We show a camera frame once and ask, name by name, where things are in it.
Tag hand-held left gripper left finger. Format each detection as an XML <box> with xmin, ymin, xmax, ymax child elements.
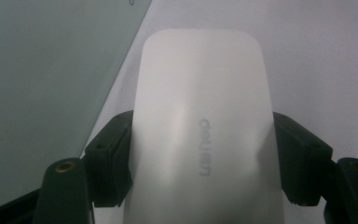
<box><xmin>83</xmin><ymin>110</ymin><xmax>134</xmax><ymax>209</ymax></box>

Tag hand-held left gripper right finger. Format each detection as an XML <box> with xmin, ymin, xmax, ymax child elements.
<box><xmin>272</xmin><ymin>111</ymin><xmax>335</xmax><ymax>207</ymax></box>

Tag frosted glass whiteboard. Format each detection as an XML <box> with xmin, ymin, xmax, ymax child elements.
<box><xmin>0</xmin><ymin>0</ymin><xmax>154</xmax><ymax>214</ymax></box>

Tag white whiteboard eraser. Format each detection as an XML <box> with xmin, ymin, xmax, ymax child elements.
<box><xmin>124</xmin><ymin>28</ymin><xmax>285</xmax><ymax>224</ymax></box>

